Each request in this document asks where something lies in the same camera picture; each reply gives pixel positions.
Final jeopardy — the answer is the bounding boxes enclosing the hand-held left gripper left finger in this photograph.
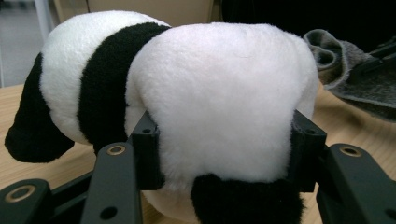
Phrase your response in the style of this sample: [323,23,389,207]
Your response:
[127,110,166,191]

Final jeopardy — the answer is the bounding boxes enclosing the panda plush toy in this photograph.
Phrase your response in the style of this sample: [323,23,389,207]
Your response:
[4,10,320,224]

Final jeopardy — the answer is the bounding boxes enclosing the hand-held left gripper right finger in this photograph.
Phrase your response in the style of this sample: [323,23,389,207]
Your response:
[286,108,328,193]

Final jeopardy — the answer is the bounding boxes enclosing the white metal post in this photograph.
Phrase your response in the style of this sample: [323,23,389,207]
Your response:
[33,0,56,43]

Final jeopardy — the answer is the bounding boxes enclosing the grey fluffy cloth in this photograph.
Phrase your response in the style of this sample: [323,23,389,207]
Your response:
[303,28,396,123]

